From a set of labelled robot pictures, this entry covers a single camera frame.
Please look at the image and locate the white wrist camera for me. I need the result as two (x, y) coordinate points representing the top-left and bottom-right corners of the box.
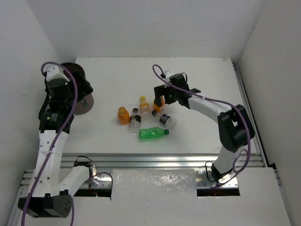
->
(161, 70), (175, 83)
(46, 65), (70, 82)

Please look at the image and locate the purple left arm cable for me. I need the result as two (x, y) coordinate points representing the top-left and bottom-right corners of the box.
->
(20, 61), (114, 226)

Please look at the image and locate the orange bottle orange cap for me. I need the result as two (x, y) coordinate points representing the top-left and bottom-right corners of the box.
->
(153, 98), (165, 113)

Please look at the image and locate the brown plastic waste bin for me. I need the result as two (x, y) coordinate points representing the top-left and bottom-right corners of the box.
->
(62, 62), (94, 115)

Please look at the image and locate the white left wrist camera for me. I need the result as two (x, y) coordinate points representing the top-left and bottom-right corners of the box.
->
(46, 65), (70, 82)

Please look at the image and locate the aluminium rail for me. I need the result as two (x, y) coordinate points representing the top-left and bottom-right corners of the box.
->
(18, 153), (269, 189)
(232, 61), (269, 167)

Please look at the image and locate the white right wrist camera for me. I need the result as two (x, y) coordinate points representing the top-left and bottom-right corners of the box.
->
(161, 70), (175, 83)

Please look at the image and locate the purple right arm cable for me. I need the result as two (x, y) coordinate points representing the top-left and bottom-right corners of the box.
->
(151, 64), (252, 189)

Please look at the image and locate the clear bottle yellow cap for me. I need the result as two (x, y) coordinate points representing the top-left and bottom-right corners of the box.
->
(139, 96), (151, 120)

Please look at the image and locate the aluminium front rail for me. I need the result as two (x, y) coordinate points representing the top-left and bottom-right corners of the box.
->
(18, 153), (269, 189)

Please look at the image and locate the clear Pepsi bottle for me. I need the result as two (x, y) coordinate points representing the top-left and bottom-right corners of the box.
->
(152, 110), (177, 130)

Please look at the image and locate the crushed green bottle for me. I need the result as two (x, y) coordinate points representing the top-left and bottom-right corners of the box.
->
(138, 127), (169, 142)

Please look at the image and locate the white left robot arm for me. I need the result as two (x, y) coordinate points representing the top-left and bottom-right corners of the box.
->
(18, 78), (91, 218)

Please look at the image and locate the aluminium right side rail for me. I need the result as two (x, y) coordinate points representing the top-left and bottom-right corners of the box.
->
(232, 61), (269, 167)

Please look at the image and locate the small orange juice bottle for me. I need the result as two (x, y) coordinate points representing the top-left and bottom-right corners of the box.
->
(117, 106), (130, 125)

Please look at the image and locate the clear bottle black label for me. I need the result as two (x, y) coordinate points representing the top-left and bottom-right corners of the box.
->
(129, 108), (142, 132)

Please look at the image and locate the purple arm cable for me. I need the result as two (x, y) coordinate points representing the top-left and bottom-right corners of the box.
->
(20, 61), (114, 226)
(151, 64), (252, 189)

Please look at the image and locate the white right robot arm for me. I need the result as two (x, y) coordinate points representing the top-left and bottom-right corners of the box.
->
(154, 73), (255, 186)

